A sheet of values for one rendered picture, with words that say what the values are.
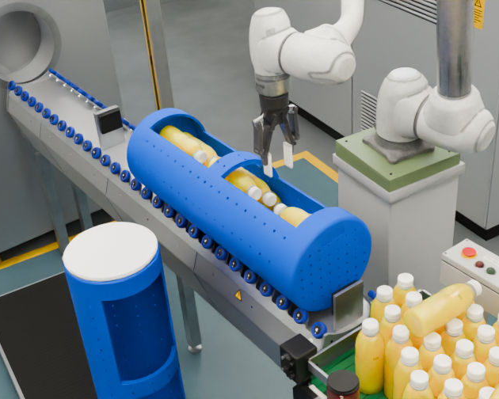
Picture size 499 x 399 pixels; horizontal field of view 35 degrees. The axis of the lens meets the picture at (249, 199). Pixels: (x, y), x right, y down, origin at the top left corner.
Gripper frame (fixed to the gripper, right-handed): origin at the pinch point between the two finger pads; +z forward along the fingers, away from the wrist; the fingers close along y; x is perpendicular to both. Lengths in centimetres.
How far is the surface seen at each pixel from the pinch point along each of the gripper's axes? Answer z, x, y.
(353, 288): 28.7, 26.5, -2.6
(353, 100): 89, -154, -169
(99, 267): 29, -28, 45
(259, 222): 14.0, 3.0, 9.7
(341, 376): 9, 64, 34
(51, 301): 115, -136, 31
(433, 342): 23, 58, 2
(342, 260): 23.7, 20.6, -4.1
